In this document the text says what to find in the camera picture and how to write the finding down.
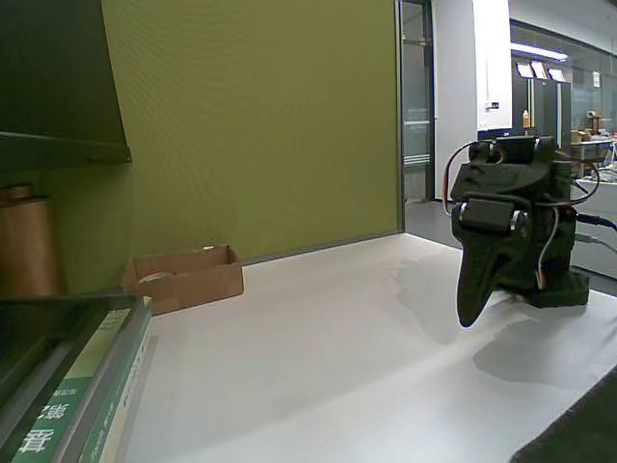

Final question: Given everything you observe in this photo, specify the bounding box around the copper brown cylindrical bottle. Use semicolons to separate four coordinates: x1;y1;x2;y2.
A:
0;184;68;298

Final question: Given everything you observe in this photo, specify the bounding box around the green book with white characters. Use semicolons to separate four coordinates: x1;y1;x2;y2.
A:
12;308;134;463

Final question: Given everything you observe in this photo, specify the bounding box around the dark green shelf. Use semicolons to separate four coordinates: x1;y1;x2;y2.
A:
0;0;134;168

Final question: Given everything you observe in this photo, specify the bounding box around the grey glass door frame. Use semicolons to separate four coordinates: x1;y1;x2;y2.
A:
394;0;437;232

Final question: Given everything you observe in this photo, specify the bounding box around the black power cable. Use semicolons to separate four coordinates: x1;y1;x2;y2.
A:
576;211;617;231

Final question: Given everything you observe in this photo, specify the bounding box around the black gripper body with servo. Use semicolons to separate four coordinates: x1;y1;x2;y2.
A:
450;161;547;236

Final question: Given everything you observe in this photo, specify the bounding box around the brown cardboard box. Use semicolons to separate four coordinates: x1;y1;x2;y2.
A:
121;244;245;317

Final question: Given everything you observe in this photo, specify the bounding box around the long ceiling light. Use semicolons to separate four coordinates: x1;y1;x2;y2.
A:
509;41;571;64

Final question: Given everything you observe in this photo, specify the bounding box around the green spine white book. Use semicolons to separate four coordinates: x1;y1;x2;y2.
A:
52;296;156;463

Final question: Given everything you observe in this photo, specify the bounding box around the red roll of tape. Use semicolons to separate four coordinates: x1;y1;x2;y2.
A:
137;271;177;286

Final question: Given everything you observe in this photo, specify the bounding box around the grey cable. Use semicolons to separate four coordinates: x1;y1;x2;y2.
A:
576;232;617;255

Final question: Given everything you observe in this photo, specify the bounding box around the black tall cabinet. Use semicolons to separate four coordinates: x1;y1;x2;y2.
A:
510;74;573;149

